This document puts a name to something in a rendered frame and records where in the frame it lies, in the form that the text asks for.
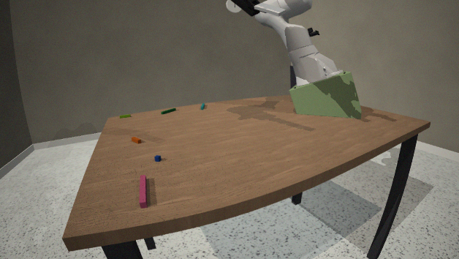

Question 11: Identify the pink rod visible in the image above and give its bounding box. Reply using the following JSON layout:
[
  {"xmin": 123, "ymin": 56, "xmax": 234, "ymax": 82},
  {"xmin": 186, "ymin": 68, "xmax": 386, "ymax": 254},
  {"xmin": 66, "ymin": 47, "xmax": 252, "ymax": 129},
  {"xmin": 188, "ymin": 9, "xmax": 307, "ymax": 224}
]
[{"xmin": 140, "ymin": 175, "xmax": 148, "ymax": 209}]

